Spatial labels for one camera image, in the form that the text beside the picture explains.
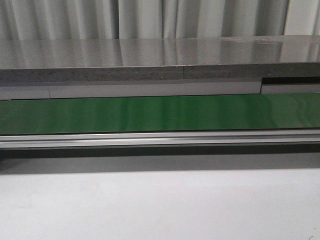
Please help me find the grey stone counter slab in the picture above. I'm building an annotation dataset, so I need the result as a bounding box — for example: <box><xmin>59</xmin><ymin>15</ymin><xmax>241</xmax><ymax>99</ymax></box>
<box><xmin>0</xmin><ymin>35</ymin><xmax>320</xmax><ymax>86</ymax></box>

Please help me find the green conveyor belt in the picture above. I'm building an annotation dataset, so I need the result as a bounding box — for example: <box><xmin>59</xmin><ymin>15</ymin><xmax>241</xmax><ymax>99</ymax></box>
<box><xmin>0</xmin><ymin>93</ymin><xmax>320</xmax><ymax>135</ymax></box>

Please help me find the white pleated curtain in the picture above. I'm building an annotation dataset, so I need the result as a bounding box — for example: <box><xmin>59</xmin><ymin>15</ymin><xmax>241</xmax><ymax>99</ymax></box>
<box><xmin>0</xmin><ymin>0</ymin><xmax>320</xmax><ymax>40</ymax></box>

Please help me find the aluminium conveyor side rail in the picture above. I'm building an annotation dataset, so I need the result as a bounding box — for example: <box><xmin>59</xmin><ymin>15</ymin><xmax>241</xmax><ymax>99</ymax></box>
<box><xmin>0</xmin><ymin>129</ymin><xmax>320</xmax><ymax>149</ymax></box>

